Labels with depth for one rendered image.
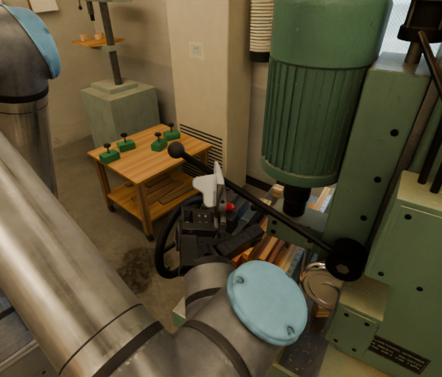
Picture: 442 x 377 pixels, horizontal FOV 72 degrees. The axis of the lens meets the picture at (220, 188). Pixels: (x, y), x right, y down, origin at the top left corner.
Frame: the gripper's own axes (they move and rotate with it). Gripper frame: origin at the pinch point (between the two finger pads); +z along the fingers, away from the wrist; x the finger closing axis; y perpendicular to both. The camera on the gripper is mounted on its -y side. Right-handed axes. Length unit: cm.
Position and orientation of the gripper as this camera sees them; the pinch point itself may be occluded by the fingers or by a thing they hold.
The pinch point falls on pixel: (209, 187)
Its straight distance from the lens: 64.4
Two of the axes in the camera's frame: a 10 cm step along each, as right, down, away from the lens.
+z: -1.3, -7.3, 6.7
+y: -9.6, -0.9, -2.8
